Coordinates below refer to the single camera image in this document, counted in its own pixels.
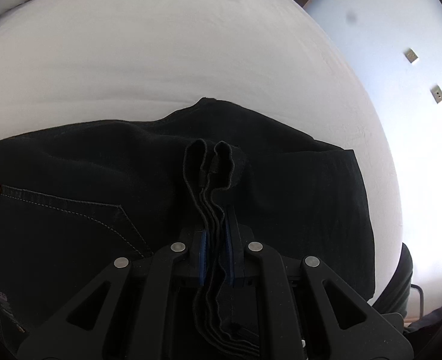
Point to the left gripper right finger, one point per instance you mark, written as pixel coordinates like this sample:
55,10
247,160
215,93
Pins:
308,310

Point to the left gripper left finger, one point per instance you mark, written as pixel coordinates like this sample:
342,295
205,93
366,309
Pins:
121,313

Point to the black denim pants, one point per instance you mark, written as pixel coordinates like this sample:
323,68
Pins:
76,197

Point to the white bed sheet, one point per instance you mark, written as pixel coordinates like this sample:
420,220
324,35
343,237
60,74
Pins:
69,61

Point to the lower wall switch plate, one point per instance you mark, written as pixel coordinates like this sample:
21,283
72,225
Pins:
436,93

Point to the wall switch plate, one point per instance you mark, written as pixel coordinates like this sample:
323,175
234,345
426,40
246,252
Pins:
411,56
436,93

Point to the upper wall switch plate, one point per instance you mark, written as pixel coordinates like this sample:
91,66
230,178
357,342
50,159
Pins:
411,56

